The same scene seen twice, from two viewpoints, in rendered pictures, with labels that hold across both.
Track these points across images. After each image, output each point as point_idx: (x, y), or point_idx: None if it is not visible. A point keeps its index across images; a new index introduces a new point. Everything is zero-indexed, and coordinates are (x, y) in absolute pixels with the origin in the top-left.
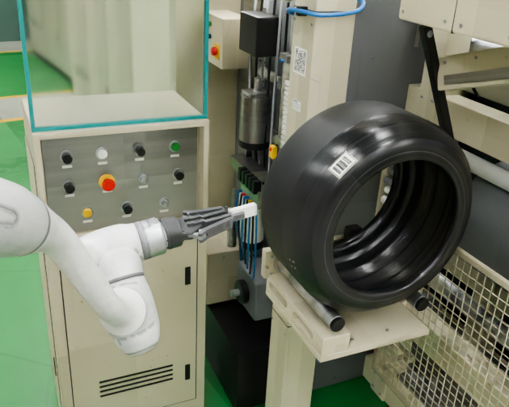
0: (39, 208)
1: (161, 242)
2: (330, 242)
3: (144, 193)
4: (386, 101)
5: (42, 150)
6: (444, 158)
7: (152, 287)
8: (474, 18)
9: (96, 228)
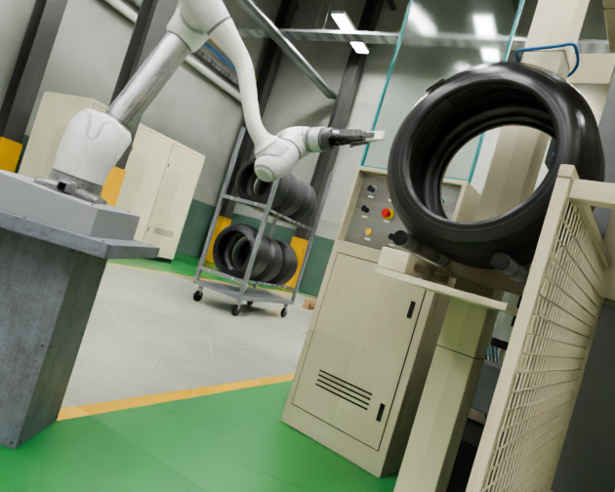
0: (219, 6)
1: (315, 133)
2: (406, 143)
3: (408, 231)
4: None
5: (362, 183)
6: (537, 86)
7: (382, 305)
8: None
9: (370, 247)
